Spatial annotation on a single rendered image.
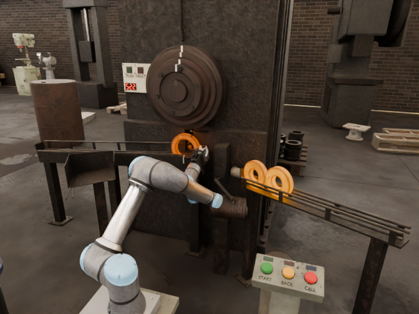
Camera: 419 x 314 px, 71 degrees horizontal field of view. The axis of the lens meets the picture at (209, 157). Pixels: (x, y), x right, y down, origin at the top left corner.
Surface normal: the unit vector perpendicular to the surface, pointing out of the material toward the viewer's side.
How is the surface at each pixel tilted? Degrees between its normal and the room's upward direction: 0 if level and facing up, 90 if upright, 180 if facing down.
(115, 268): 8
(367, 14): 92
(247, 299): 0
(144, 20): 90
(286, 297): 90
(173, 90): 90
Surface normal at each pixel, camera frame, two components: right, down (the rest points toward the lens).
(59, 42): -0.30, 0.33
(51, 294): 0.01, -0.94
